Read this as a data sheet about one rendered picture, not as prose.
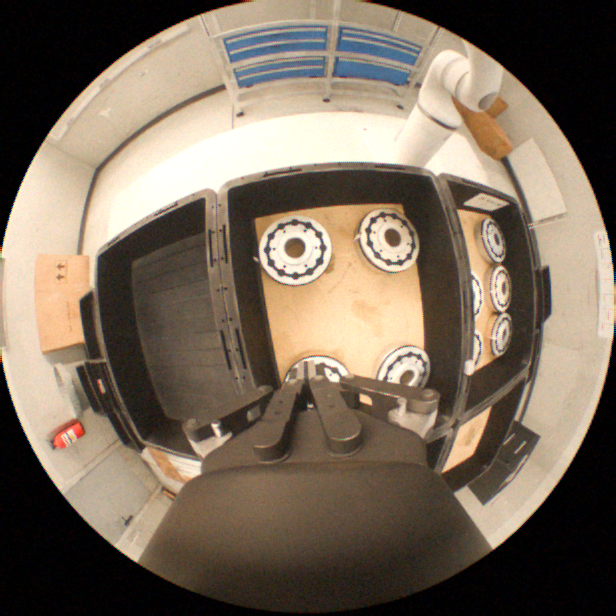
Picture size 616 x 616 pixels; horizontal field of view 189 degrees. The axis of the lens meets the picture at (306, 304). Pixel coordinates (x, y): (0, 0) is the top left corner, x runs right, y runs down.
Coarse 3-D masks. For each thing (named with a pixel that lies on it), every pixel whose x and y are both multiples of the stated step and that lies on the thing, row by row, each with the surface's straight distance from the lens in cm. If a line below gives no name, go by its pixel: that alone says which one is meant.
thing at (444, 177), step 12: (444, 180) 32; (456, 180) 35; (468, 180) 38; (444, 192) 31; (492, 192) 44; (516, 204) 55; (456, 216) 30; (456, 228) 29; (528, 240) 54; (528, 252) 53; (468, 264) 29; (468, 276) 29; (468, 288) 29; (468, 300) 29; (468, 348) 30; (468, 360) 31; (528, 360) 58; (468, 384) 34; (504, 384) 47; (492, 396) 44; (480, 408) 42
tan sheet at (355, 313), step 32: (256, 224) 32; (320, 224) 31; (352, 224) 32; (352, 256) 30; (288, 288) 29; (320, 288) 29; (352, 288) 29; (384, 288) 31; (416, 288) 34; (288, 320) 29; (320, 320) 29; (352, 320) 30; (384, 320) 32; (416, 320) 35; (288, 352) 30; (352, 352) 31
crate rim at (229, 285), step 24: (288, 168) 24; (312, 168) 24; (336, 168) 24; (360, 168) 25; (384, 168) 26; (408, 168) 29; (456, 240) 28; (456, 264) 27; (240, 312) 20; (240, 336) 20; (240, 360) 21; (456, 384) 32; (456, 408) 34; (432, 432) 34
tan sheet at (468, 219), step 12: (468, 216) 50; (480, 216) 54; (468, 228) 48; (468, 240) 47; (468, 252) 45; (480, 264) 48; (492, 264) 53; (480, 276) 48; (492, 312) 52; (480, 324) 48; (480, 360) 52
